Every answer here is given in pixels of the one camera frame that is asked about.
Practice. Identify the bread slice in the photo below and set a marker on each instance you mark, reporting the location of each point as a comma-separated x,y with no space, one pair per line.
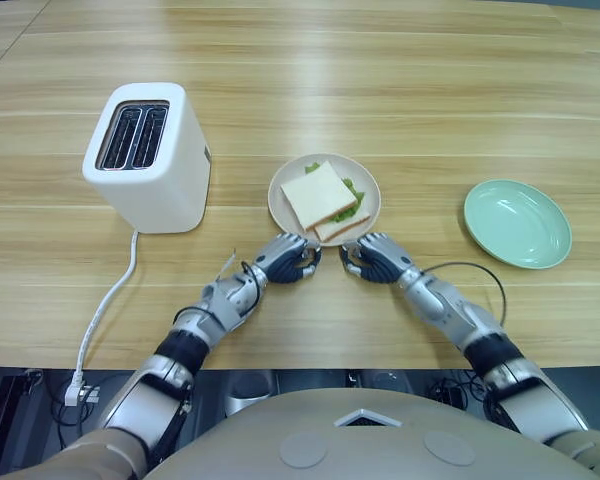
341,230
317,195

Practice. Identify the green plate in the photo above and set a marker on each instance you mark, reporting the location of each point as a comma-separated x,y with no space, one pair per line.
517,222

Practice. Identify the green lettuce leaf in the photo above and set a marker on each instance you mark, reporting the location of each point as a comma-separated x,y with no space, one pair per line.
349,212

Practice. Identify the robot body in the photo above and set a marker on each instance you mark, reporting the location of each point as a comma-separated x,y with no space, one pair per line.
370,450

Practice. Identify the cream toaster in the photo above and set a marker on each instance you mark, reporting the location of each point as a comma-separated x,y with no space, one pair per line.
165,165

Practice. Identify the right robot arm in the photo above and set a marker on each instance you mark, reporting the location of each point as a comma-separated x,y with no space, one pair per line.
510,370

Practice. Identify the beige plate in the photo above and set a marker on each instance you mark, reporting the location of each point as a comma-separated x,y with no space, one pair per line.
285,210

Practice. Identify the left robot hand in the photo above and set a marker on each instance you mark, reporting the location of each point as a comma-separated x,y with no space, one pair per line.
282,260

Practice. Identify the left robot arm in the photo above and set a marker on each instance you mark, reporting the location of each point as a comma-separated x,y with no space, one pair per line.
150,400

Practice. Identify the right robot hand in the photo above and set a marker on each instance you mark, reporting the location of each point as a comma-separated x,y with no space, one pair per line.
380,260

